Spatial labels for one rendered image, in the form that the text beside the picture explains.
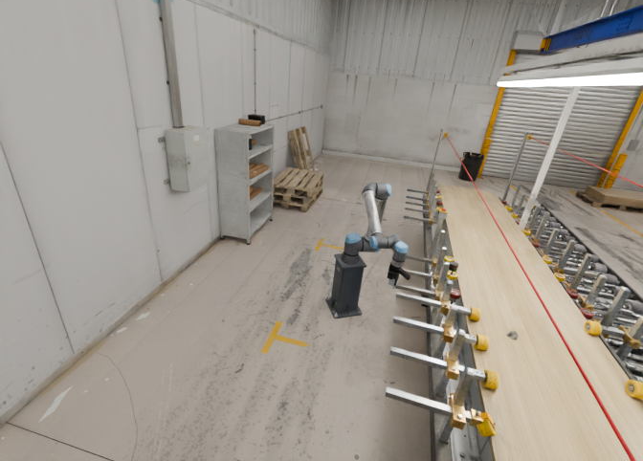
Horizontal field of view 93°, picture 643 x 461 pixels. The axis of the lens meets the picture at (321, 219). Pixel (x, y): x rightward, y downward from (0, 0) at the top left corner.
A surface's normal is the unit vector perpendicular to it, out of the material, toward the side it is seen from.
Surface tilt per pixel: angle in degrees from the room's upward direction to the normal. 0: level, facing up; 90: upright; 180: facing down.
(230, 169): 90
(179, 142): 90
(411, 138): 90
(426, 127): 90
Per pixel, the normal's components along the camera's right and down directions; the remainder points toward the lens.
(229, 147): -0.23, 0.39
